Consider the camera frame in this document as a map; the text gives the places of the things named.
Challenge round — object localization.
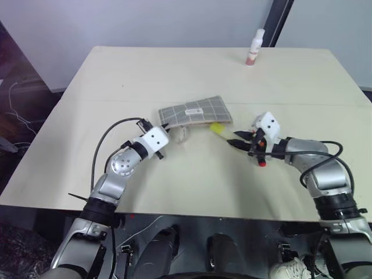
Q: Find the grey grid fabric pouch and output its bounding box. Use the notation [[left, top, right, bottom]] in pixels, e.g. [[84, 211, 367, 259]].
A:
[[158, 95, 234, 145]]

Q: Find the dark rounded shape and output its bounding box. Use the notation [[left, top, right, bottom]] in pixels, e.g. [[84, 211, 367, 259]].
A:
[[135, 224, 181, 279]]

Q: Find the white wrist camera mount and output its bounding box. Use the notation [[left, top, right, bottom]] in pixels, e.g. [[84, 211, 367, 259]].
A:
[[132, 125, 170, 159], [254, 112, 281, 146]]

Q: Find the black upright post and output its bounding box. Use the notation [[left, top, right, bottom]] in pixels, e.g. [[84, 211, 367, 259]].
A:
[[264, 0, 295, 48]]

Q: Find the thin white floor cable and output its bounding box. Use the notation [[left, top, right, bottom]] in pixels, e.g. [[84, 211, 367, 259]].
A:
[[6, 81, 38, 135]]

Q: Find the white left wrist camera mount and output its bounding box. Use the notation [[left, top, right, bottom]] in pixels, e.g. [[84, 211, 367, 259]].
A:
[[132, 125, 170, 159]]

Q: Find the yellow highlighter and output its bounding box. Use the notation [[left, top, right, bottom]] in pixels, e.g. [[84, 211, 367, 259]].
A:
[[210, 122, 237, 141]]

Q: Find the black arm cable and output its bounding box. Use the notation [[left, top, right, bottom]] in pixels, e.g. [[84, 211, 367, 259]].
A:
[[91, 117, 154, 190], [299, 140, 356, 201]]

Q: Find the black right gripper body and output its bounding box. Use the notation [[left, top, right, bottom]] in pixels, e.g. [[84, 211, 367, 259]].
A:
[[246, 127, 267, 159]]

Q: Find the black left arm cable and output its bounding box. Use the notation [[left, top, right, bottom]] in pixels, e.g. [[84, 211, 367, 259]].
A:
[[91, 117, 154, 190]]

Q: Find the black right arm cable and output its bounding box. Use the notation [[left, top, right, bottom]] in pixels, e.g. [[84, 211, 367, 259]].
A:
[[299, 140, 356, 201]]

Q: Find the white pink bottle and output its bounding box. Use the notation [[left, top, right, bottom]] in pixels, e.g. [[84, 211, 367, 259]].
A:
[[244, 28, 266, 67]]

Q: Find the white sneaker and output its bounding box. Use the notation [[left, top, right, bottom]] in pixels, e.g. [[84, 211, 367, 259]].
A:
[[268, 255, 312, 279]]

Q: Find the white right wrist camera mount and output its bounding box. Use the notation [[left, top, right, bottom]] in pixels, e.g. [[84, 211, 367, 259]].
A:
[[254, 112, 281, 146]]

